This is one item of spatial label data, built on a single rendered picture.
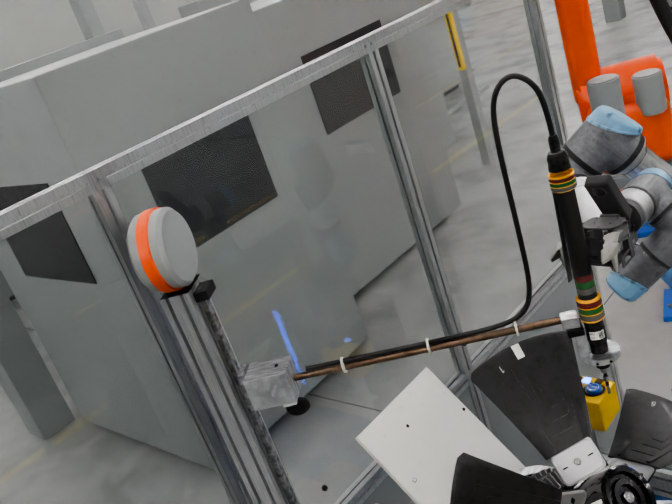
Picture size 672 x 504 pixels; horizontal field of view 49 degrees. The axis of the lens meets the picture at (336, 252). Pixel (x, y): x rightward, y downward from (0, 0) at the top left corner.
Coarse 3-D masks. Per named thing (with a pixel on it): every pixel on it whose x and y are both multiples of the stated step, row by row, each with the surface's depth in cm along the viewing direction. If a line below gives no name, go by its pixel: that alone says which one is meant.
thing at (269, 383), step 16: (240, 368) 148; (256, 368) 147; (272, 368) 145; (288, 368) 145; (240, 384) 146; (256, 384) 144; (272, 384) 144; (288, 384) 143; (256, 400) 146; (272, 400) 145; (288, 400) 145
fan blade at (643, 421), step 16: (624, 400) 165; (640, 400) 164; (656, 400) 164; (624, 416) 161; (640, 416) 160; (656, 416) 159; (624, 432) 157; (640, 432) 156; (656, 432) 154; (624, 448) 152; (640, 448) 151; (656, 448) 150; (656, 464) 146
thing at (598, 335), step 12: (552, 144) 121; (552, 156) 121; (564, 156) 121; (552, 168) 122; (564, 168) 121; (588, 324) 133; (600, 324) 132; (588, 336) 134; (600, 336) 133; (600, 348) 134
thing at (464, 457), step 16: (464, 464) 128; (480, 464) 129; (464, 480) 128; (480, 480) 129; (496, 480) 130; (512, 480) 131; (528, 480) 132; (464, 496) 128; (480, 496) 128; (496, 496) 129; (512, 496) 131; (528, 496) 132; (544, 496) 133; (560, 496) 134
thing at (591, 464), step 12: (576, 444) 145; (588, 444) 144; (564, 456) 145; (576, 456) 144; (588, 456) 143; (600, 456) 142; (576, 468) 144; (588, 468) 143; (600, 468) 142; (564, 480) 144; (576, 480) 143
